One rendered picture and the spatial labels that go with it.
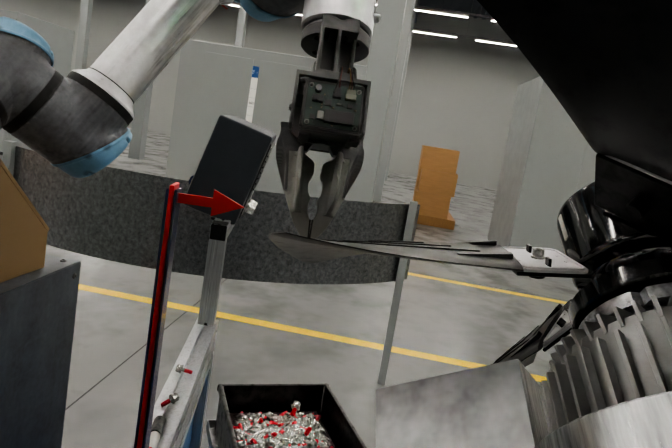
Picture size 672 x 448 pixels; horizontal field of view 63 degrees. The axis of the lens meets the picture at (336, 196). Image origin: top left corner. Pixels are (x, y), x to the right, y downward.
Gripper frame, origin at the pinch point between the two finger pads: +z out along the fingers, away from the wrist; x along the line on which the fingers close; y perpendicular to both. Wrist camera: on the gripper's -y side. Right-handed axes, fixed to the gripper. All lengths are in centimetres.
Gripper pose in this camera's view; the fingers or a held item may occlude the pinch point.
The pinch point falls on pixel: (309, 229)
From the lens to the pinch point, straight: 55.5
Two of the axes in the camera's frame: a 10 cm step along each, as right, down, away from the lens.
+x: 9.9, 1.4, 0.9
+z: -1.2, 9.8, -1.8
